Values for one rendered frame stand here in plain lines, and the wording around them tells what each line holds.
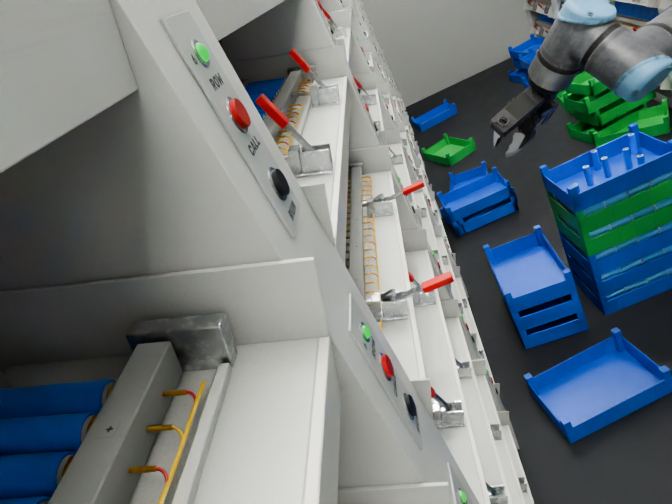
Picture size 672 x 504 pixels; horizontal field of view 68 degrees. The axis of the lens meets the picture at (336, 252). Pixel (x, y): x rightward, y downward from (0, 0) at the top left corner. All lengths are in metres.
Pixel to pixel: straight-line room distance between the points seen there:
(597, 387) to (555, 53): 0.93
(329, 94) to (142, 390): 0.57
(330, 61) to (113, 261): 0.70
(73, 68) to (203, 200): 0.08
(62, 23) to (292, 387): 0.18
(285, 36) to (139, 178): 0.70
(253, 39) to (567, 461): 1.23
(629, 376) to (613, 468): 0.28
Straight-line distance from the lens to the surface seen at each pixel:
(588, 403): 1.59
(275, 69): 0.94
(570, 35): 1.09
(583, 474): 1.47
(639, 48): 1.07
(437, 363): 0.79
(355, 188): 0.86
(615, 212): 1.63
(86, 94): 0.20
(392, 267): 0.67
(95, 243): 0.28
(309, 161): 0.49
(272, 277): 0.26
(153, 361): 0.26
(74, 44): 0.20
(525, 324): 1.69
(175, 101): 0.23
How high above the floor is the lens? 1.24
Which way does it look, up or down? 26 degrees down
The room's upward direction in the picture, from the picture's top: 30 degrees counter-clockwise
